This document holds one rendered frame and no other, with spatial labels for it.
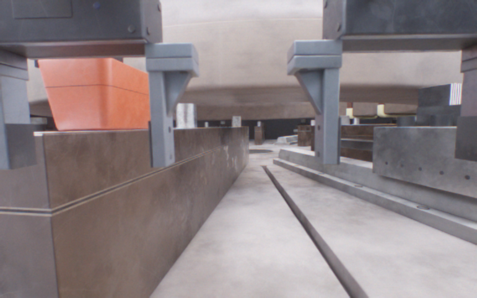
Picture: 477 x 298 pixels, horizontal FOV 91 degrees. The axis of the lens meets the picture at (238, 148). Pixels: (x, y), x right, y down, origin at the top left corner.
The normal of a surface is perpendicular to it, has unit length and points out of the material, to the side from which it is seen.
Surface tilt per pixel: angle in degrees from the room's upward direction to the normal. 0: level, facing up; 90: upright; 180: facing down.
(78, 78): 97
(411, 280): 0
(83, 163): 90
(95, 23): 90
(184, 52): 90
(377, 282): 0
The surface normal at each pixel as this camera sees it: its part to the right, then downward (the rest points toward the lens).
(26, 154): 1.00, -0.02
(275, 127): 0.22, 0.09
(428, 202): -0.97, 0.04
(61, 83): -0.13, 0.22
